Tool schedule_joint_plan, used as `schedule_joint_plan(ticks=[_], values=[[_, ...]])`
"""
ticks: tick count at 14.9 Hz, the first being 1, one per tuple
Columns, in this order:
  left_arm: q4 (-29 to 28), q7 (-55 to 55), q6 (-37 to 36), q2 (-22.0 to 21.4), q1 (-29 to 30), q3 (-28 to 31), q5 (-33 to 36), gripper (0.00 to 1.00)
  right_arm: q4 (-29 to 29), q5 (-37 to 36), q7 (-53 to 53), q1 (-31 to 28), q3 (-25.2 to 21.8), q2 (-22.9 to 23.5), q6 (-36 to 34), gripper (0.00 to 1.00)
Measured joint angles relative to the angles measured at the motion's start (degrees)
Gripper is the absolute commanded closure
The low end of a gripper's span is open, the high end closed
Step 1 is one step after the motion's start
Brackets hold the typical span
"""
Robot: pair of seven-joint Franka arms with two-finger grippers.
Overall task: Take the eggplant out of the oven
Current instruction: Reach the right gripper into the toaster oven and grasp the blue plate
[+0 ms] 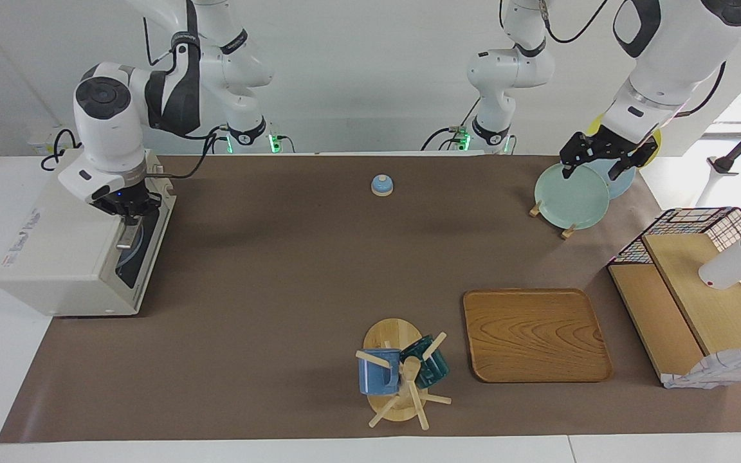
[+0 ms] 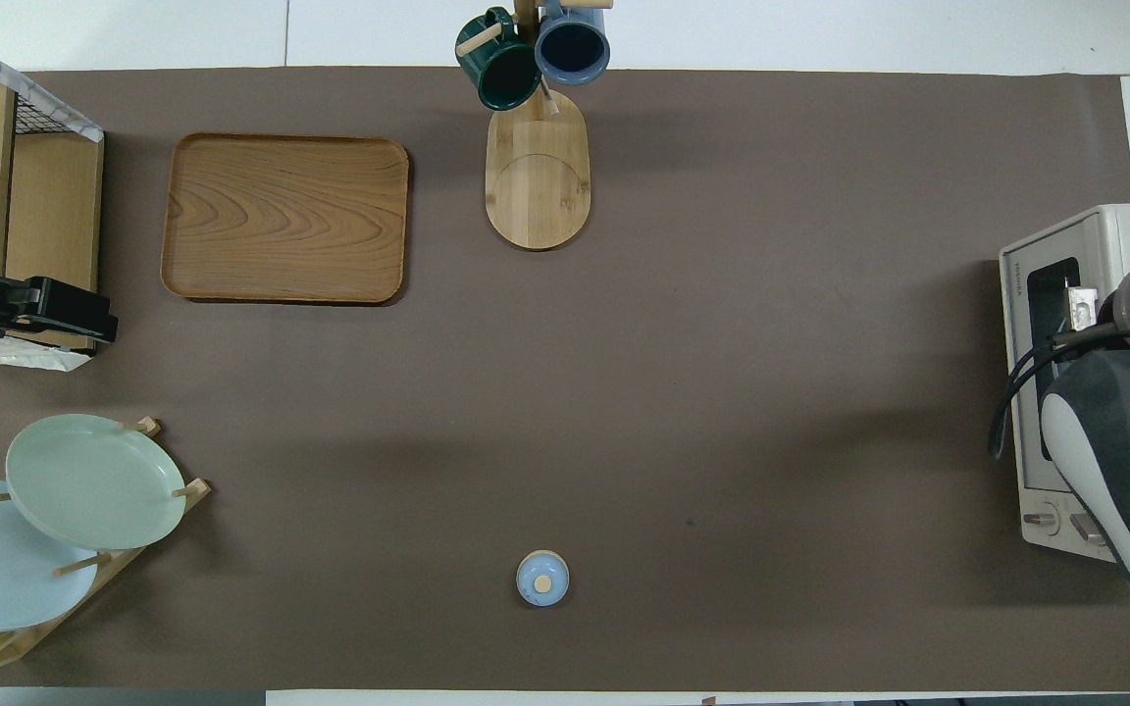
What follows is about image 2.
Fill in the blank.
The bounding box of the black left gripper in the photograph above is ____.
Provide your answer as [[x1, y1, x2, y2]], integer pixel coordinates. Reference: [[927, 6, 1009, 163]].
[[0, 277, 120, 346]]

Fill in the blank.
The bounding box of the pale green plate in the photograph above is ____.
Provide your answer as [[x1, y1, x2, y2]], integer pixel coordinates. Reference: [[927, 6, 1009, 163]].
[[5, 414, 187, 551]]

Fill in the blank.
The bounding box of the beige toaster oven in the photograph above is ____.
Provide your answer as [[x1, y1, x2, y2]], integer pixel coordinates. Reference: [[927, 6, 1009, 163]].
[[999, 204, 1130, 565]]

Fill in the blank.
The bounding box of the wooden plate rack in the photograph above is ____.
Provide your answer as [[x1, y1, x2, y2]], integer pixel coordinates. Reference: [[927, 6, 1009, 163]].
[[0, 417, 213, 673]]

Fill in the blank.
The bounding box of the brown table mat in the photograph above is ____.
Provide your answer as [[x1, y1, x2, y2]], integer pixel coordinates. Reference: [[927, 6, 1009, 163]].
[[0, 67, 1130, 692]]

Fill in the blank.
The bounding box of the blue service bell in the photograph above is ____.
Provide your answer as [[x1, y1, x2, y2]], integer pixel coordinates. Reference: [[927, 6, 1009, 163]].
[[516, 549, 571, 608]]

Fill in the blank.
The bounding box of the blue mug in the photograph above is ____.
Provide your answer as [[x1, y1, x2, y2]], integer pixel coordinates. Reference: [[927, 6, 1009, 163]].
[[534, 0, 612, 86]]

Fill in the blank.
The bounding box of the rectangular wooden tray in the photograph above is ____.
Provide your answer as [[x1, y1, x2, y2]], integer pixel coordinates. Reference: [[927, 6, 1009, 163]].
[[160, 132, 411, 306]]

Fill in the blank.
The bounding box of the dark green mug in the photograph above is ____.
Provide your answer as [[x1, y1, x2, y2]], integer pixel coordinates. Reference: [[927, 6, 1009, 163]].
[[455, 7, 542, 112]]

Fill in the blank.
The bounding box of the wooden shelf with wire basket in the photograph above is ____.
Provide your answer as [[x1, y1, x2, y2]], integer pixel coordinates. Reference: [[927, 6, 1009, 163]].
[[0, 25, 105, 372]]

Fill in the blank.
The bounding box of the wooden mug tree stand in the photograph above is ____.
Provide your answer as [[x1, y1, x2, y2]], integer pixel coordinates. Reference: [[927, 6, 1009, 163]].
[[455, 0, 615, 252]]

